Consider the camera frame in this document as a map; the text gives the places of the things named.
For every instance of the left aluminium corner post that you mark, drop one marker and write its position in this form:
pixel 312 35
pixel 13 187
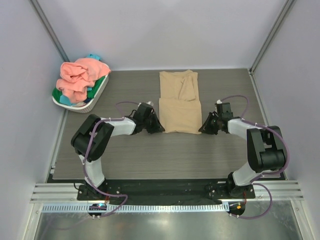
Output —
pixel 49 29

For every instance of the aluminium corner post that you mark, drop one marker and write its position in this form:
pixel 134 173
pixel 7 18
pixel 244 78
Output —
pixel 280 19
pixel 49 29

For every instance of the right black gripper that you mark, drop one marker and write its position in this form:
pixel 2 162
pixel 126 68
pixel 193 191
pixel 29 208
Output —
pixel 206 128

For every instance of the pink t shirt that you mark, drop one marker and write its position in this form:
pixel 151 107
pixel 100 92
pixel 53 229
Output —
pixel 80 80

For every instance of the right aluminium corner post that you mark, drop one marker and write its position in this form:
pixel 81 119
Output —
pixel 280 19

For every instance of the green t shirt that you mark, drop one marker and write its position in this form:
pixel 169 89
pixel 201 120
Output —
pixel 91 93

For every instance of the white slotted cable duct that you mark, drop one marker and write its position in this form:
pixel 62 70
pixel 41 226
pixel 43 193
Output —
pixel 103 209

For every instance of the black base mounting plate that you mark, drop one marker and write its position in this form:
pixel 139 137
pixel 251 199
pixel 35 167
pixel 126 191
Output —
pixel 166 192

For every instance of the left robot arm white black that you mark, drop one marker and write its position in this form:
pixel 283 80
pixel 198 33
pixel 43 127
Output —
pixel 91 139

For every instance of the white laundry basket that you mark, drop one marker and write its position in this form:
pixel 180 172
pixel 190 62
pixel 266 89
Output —
pixel 74 79

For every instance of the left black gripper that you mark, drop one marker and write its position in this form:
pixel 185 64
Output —
pixel 158 127

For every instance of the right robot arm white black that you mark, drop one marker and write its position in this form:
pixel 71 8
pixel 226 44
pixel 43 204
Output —
pixel 265 147

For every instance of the beige t shirt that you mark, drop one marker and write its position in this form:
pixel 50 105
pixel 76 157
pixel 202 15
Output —
pixel 180 109

